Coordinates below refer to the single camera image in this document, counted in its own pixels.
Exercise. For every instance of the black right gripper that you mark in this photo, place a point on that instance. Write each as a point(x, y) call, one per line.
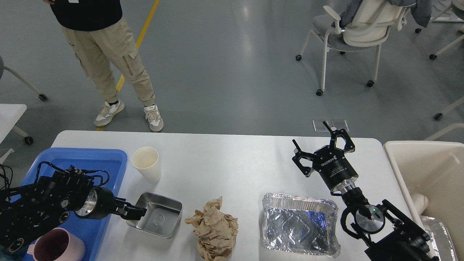
point(335, 168)

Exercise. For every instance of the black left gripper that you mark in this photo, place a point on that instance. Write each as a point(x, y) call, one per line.
point(101, 202)

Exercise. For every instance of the square steel tray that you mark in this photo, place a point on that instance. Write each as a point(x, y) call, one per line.
point(162, 215)

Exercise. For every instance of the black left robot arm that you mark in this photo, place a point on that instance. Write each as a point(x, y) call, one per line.
point(31, 211)

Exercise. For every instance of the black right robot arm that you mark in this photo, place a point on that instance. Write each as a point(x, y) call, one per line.
point(388, 233)

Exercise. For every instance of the clear floor socket cover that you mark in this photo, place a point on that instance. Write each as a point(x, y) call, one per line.
point(334, 123)

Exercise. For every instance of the blue plastic tray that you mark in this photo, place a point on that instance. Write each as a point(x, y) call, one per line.
point(110, 166)

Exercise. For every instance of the white paper cup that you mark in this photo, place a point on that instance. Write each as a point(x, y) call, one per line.
point(146, 161)

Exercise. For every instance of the aluminium foil container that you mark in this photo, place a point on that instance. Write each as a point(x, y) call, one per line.
point(301, 225)

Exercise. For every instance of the crumpled brown paper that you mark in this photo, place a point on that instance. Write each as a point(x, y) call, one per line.
point(215, 230)

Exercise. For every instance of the beige plastic bin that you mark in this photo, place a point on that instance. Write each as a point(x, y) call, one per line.
point(434, 169)

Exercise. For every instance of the chair base at left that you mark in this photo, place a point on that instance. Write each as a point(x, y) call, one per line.
point(4, 68)

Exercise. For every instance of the white office chair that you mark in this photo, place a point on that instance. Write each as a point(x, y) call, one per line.
point(370, 27)

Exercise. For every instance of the white side table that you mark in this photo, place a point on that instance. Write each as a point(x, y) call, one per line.
point(9, 116)

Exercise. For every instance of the person in beige trousers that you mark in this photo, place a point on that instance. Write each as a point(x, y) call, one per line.
point(100, 36)

